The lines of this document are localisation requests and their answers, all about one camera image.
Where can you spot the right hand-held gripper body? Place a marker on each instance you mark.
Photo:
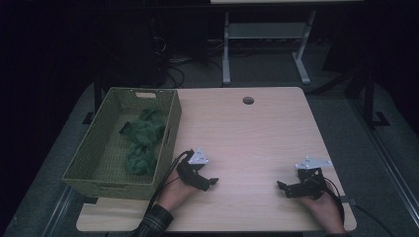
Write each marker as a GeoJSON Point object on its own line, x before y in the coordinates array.
{"type": "Point", "coordinates": [311, 181]}

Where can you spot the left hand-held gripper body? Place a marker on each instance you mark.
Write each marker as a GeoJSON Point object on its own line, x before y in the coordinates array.
{"type": "Point", "coordinates": [192, 174]}

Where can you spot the green fuzzy sock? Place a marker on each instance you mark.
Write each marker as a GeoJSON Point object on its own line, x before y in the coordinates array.
{"type": "Point", "coordinates": [148, 130]}
{"type": "Point", "coordinates": [140, 162]}

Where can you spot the green woven basket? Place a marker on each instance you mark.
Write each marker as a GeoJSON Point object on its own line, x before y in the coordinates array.
{"type": "Point", "coordinates": [99, 154]}

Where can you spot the person's left hand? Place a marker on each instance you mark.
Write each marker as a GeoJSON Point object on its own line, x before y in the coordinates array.
{"type": "Point", "coordinates": [174, 194]}

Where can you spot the person's right hand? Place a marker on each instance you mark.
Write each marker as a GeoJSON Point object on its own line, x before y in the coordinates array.
{"type": "Point", "coordinates": [324, 212]}

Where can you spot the black stand leg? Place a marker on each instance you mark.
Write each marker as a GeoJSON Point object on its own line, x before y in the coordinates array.
{"type": "Point", "coordinates": [369, 98]}

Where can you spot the grey metal stand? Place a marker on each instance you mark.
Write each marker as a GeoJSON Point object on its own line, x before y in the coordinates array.
{"type": "Point", "coordinates": [267, 31]}

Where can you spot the aluminium floor rail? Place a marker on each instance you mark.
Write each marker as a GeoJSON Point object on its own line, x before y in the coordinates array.
{"type": "Point", "coordinates": [57, 214]}
{"type": "Point", "coordinates": [385, 158]}

